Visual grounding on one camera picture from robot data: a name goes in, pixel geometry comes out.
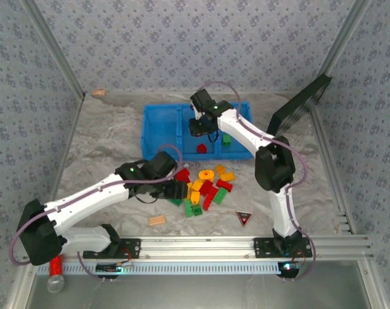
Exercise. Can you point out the green triangular lego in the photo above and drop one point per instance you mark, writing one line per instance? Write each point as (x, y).
(175, 202)

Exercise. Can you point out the thin yellow lego brick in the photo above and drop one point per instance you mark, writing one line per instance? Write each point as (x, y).
(189, 190)

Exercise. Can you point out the long green lego brick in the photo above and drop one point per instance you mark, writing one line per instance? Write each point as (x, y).
(188, 208)

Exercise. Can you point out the small green lego brick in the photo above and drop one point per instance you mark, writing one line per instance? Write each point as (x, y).
(197, 210)

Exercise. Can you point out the long red lego brick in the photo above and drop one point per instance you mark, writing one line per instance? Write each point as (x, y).
(208, 200)

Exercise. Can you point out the blue three-compartment bin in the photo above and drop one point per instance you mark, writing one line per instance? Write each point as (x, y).
(159, 132)

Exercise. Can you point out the orange-yellow lego brick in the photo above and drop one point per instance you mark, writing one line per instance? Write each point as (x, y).
(220, 169)

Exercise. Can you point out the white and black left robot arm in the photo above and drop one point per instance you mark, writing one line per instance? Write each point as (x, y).
(85, 196)

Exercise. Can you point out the red house-shaped lego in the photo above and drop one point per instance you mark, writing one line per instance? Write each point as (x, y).
(201, 148)

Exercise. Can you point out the ribbed wooden block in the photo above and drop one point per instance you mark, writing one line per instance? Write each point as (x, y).
(157, 220)

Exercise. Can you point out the black triangular red-light marker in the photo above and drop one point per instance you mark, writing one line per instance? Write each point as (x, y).
(244, 218)

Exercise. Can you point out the black checkered panel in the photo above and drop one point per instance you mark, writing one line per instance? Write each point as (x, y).
(298, 109)

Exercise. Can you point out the small wooden block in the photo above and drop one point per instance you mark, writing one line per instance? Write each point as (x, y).
(99, 92)

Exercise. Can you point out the red glitter tube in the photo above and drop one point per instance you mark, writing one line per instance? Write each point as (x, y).
(55, 267)

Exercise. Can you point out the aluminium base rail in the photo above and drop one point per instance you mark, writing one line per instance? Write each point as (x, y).
(198, 246)

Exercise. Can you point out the aluminium side rail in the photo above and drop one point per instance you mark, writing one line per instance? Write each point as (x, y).
(330, 167)
(68, 145)

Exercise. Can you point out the aluminium frame post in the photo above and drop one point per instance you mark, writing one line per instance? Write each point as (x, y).
(345, 32)

